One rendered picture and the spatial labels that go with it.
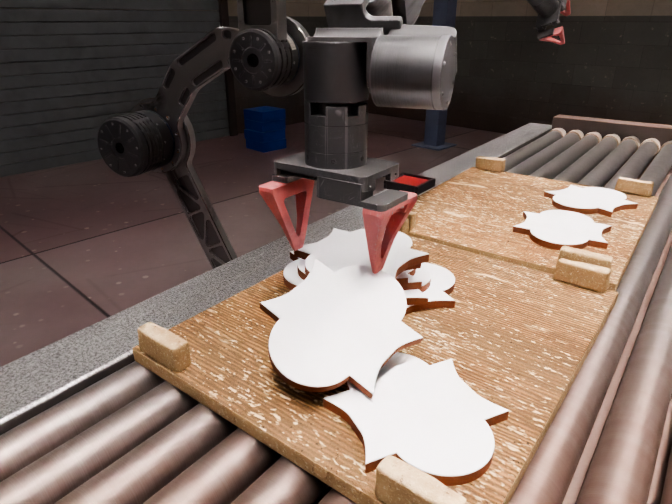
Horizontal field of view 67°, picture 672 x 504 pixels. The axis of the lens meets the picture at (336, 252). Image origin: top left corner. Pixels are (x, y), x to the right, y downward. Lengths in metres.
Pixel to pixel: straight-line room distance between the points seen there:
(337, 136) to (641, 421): 0.35
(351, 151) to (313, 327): 0.16
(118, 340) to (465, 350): 0.36
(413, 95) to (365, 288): 0.18
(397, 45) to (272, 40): 0.90
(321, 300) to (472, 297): 0.21
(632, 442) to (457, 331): 0.17
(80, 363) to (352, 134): 0.35
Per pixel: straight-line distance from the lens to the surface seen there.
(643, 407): 0.53
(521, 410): 0.46
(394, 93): 0.43
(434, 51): 0.42
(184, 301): 0.65
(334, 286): 0.47
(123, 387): 0.53
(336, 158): 0.45
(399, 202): 0.45
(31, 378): 0.58
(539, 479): 0.43
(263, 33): 1.32
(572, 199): 0.96
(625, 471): 0.46
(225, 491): 0.43
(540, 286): 0.65
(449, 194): 0.95
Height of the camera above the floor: 1.22
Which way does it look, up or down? 24 degrees down
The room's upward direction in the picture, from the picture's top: straight up
